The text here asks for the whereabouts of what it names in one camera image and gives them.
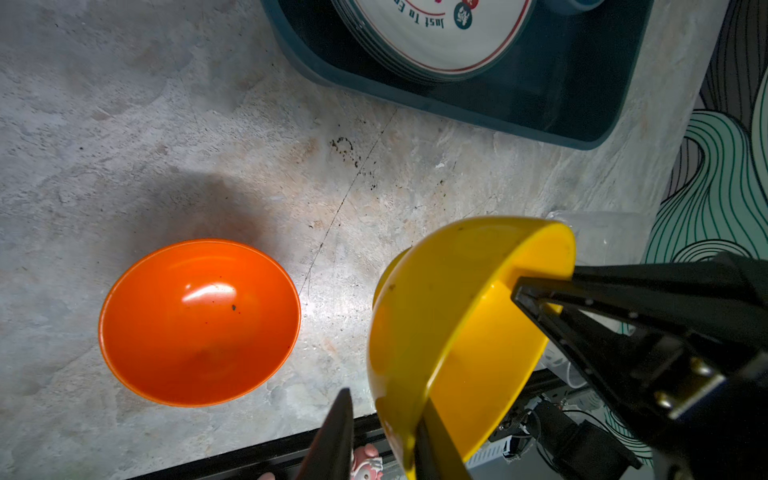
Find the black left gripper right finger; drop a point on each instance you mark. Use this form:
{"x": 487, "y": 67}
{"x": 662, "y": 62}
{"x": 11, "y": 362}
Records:
{"x": 435, "y": 456}

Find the white plate red green circles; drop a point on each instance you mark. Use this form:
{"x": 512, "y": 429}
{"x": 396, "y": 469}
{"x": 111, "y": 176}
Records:
{"x": 444, "y": 39}

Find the blue shallow bowl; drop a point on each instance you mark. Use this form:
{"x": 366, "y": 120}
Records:
{"x": 572, "y": 7}

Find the yellow shallow bowl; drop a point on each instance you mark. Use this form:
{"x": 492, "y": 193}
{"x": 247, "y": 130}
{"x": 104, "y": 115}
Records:
{"x": 446, "y": 334}

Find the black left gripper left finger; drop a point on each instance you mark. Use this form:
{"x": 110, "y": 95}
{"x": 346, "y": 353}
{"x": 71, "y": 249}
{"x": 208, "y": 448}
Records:
{"x": 330, "y": 456}

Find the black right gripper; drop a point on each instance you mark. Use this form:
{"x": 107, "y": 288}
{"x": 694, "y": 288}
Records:
{"x": 677, "y": 350}

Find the clear plastic cup far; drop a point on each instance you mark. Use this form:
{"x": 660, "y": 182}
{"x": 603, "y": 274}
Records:
{"x": 606, "y": 238}

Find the teal plastic bin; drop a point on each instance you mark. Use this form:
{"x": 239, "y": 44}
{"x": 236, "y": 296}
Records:
{"x": 564, "y": 82}

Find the pink white small figure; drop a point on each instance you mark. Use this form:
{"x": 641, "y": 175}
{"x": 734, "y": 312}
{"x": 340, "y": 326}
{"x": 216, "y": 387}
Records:
{"x": 367, "y": 464}

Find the orange shallow bowl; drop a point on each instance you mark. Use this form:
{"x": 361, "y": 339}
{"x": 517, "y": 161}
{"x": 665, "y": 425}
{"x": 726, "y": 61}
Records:
{"x": 199, "y": 323}

